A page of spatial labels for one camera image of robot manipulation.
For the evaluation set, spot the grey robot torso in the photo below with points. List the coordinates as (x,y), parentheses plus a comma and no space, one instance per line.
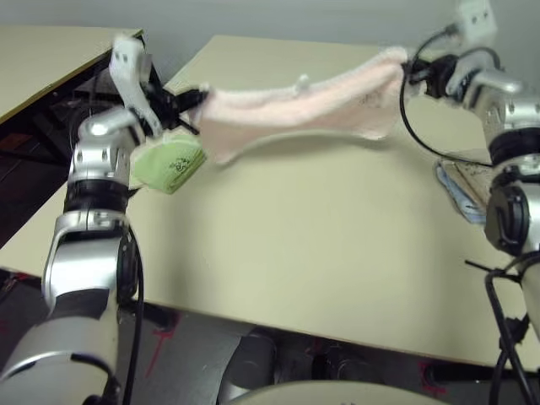
(329,396)

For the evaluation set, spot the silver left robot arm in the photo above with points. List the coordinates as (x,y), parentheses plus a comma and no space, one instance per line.
(84,261)

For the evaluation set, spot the green folded towel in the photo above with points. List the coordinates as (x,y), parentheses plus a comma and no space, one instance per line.
(169,164)

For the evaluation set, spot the pink towel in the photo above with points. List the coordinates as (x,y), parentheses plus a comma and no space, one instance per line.
(295,109)

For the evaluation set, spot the black robot right foot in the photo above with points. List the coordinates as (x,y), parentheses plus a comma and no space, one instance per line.
(346,367)

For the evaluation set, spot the blue folded towel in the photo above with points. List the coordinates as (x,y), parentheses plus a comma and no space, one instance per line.
(453,192)

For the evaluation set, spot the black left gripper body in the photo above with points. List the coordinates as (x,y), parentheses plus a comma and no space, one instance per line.
(164,109)

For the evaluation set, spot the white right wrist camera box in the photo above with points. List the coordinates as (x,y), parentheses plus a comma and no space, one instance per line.
(476,19)

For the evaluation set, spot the beige side table black frame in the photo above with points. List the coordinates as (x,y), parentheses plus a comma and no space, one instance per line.
(50,59)

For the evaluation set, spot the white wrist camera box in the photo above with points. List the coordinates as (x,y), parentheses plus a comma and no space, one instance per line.
(126,59)
(476,19)

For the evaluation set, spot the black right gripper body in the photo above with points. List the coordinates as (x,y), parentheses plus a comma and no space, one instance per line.
(439,76)

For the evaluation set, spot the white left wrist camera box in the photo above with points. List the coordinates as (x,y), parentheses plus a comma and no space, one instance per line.
(126,59)

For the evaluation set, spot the black robot left foot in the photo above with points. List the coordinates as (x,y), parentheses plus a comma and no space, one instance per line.
(257,358)

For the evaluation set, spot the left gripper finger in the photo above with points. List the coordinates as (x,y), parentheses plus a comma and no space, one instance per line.
(196,95)
(196,106)

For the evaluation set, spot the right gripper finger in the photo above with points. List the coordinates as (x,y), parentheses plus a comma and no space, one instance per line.
(415,66)
(417,77)

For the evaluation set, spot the black robot foot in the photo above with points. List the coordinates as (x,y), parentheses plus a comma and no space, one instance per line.
(257,358)
(346,367)

